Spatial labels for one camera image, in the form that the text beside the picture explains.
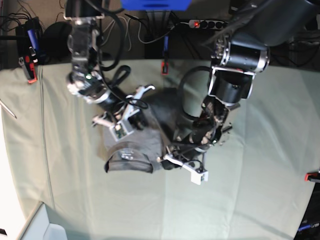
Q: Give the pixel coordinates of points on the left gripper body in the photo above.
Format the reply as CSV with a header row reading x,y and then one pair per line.
x,y
187,152

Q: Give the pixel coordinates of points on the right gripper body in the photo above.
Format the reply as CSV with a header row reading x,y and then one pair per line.
x,y
110,100

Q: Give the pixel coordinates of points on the grey t-shirt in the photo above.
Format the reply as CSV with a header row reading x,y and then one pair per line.
x,y
139,150

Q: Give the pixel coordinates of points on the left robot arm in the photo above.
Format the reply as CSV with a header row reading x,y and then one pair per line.
x,y
239,52

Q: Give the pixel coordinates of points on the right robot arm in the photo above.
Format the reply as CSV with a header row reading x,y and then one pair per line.
x,y
89,78

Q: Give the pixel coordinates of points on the red black clamp centre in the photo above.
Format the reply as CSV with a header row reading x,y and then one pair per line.
x,y
165,63

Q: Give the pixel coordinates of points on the red black clamp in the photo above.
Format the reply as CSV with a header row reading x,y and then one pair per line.
x,y
313,177
28,63
165,63

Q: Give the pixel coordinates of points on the light green table cloth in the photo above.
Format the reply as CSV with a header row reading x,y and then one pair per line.
x,y
256,188

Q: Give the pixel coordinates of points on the black round bag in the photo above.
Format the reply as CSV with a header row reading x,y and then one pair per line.
x,y
53,42

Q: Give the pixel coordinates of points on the red black clamp left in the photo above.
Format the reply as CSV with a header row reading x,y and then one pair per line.
x,y
28,63

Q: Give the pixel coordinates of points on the blue box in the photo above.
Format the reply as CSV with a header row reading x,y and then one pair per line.
x,y
155,5

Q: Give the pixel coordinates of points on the metal rod at left edge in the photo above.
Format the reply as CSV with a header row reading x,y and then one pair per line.
x,y
5,107

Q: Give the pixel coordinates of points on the red black clamp right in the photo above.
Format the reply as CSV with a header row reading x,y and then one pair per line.
x,y
313,177

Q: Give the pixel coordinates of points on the white bin corner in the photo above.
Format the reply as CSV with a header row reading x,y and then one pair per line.
x,y
39,227

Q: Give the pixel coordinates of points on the power strip with red switch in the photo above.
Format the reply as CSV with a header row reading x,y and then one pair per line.
x,y
216,25

